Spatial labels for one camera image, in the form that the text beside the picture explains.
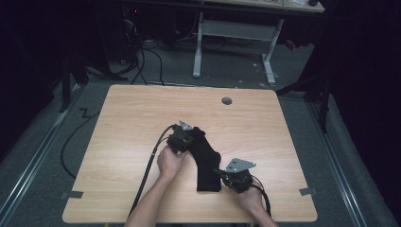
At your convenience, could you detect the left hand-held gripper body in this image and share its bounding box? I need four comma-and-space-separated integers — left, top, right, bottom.
166, 119, 197, 155

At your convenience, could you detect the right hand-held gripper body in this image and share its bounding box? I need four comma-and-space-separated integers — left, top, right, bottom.
220, 157, 257, 194

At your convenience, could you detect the person's right hand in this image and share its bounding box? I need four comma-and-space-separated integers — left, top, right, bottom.
235, 178, 265, 216

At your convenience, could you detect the person's left hand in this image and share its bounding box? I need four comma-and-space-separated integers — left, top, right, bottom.
156, 145, 189, 182

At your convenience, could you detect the grey tape strip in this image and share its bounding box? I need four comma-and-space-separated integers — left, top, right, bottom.
61, 190, 84, 201
299, 186, 319, 197

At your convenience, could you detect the black metal stand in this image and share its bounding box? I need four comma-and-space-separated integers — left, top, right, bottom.
275, 70, 333, 133
59, 56, 90, 114

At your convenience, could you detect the dark computer tower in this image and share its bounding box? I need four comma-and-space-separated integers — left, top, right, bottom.
121, 6, 145, 64

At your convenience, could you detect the white-legged wooden desk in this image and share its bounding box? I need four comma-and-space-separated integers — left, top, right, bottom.
192, 0, 325, 85

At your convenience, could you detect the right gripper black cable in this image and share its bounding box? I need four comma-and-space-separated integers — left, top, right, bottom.
250, 174, 272, 218

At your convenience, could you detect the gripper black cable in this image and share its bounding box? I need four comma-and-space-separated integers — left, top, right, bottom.
127, 124, 176, 219
250, 174, 272, 218

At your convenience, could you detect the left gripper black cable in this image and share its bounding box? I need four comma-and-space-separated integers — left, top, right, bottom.
127, 124, 176, 219

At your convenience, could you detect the black cable bundle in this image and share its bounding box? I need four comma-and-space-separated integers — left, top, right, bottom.
117, 39, 166, 87

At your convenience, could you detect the metal floor rail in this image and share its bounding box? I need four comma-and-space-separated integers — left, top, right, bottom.
306, 100, 369, 227
0, 84, 80, 221

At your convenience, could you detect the black floor cable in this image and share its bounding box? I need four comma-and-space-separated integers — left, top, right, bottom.
61, 108, 101, 180

